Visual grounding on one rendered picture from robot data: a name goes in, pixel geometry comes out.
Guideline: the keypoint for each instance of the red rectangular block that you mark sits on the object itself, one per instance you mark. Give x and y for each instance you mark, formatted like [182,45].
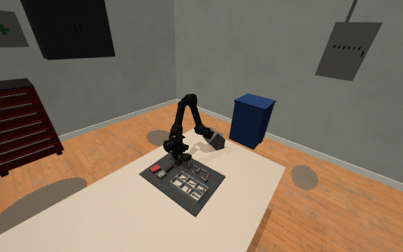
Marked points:
[155,168]

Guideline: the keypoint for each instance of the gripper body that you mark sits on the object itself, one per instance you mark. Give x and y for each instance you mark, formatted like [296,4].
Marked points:
[179,151]

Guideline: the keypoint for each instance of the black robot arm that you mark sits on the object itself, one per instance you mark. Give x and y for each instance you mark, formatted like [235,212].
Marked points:
[177,128]

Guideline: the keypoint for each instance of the beige block with dark holes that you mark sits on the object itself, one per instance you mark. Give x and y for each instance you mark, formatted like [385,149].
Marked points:
[161,175]

